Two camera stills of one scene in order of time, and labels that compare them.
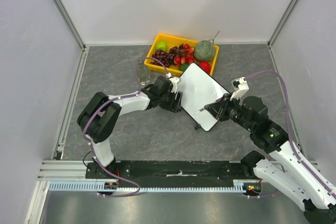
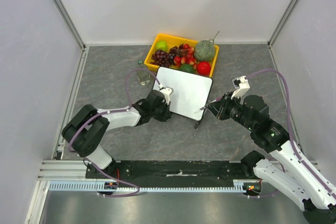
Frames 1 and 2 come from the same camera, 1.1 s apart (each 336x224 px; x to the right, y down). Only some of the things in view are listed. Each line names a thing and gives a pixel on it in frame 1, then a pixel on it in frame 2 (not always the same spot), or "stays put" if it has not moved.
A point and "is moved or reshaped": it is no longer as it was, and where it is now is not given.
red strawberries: x=187 y=56 stays put
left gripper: x=175 y=106 → x=166 y=115
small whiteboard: x=199 y=88 is moved or reshaped
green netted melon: x=204 y=50 stays put
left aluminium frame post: x=63 y=9 stays put
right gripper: x=223 y=108 stays put
